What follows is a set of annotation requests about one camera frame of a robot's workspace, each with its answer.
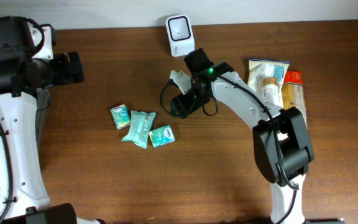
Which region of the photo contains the teal wet wipes pack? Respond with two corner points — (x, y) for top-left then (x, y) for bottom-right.
(122, 110), (156, 149)

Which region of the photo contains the small teal tissue pack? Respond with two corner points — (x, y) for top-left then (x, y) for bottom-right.
(110, 105), (131, 129)

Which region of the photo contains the yellow blue-edged snack bag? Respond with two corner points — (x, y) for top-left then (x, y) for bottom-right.
(247, 58), (290, 102)

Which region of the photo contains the white cream tube gold cap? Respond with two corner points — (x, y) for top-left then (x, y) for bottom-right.
(262, 77), (283, 107)

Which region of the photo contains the orange spaghetti pasta package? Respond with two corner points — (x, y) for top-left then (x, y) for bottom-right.
(282, 71), (307, 124)

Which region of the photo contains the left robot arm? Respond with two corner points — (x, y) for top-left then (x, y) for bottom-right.
(0, 16), (85, 223)

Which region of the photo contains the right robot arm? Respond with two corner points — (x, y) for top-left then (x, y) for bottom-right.
(167, 49), (314, 223)

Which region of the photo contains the white barcode scanner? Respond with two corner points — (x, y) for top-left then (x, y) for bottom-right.
(165, 15), (195, 57)

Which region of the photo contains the grey plastic mesh basket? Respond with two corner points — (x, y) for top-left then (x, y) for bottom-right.
(0, 88), (51, 183)

